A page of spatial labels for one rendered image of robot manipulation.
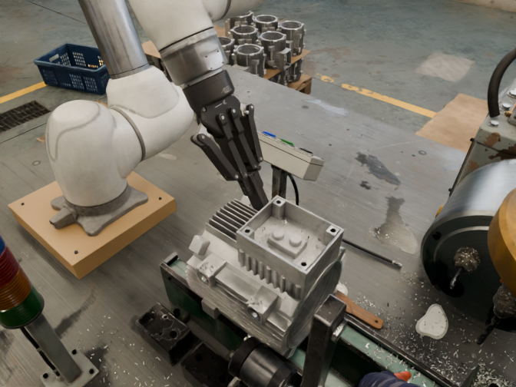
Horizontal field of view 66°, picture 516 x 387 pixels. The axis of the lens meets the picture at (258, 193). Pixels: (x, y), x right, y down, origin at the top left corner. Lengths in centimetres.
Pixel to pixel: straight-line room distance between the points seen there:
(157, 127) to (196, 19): 48
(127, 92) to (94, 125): 14
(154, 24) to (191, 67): 7
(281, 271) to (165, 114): 61
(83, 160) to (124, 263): 27
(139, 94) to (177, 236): 36
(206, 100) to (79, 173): 45
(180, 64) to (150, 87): 44
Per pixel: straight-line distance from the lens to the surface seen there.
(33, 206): 117
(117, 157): 97
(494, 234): 38
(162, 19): 59
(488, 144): 87
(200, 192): 116
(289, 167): 82
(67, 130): 93
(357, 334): 75
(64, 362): 83
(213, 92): 60
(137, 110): 102
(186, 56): 59
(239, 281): 61
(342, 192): 117
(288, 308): 57
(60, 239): 105
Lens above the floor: 156
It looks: 42 degrees down
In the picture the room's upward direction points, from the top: straight up
